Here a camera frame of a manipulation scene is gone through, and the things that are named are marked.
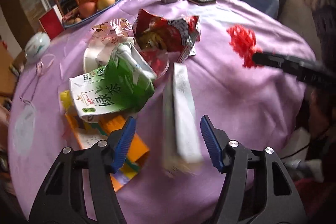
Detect red white box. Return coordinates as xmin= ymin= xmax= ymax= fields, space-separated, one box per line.
xmin=39 ymin=5 xmax=65 ymax=40

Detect red apple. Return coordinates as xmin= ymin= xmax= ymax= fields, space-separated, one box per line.
xmin=79 ymin=2 xmax=97 ymax=19

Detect blue fruit plate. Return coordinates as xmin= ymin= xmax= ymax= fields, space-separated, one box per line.
xmin=63 ymin=0 xmax=123 ymax=29

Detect red mesh netting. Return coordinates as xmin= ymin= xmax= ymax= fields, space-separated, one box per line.
xmin=227 ymin=24 xmax=262 ymax=68

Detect green tea carton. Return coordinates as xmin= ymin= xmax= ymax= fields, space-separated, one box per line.
xmin=69 ymin=41 xmax=157 ymax=122

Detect orange yellow carton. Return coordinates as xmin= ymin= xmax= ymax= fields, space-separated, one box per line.
xmin=59 ymin=90 xmax=150 ymax=191

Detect red snack bag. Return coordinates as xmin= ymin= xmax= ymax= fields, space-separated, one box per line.
xmin=133 ymin=9 xmax=201 ymax=58

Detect eyeglasses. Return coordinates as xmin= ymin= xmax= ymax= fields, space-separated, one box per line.
xmin=19 ymin=53 xmax=56 ymax=104

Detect purple tablecloth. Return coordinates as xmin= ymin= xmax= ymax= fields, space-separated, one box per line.
xmin=8 ymin=0 xmax=315 ymax=223

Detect white ceramic jar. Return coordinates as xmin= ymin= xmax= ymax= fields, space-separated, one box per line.
xmin=24 ymin=32 xmax=51 ymax=64

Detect long white box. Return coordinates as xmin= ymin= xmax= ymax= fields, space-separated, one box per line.
xmin=162 ymin=63 xmax=203 ymax=177

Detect shiny floral wrapper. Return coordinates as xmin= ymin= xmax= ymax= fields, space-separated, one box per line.
xmin=91 ymin=18 xmax=134 ymax=44

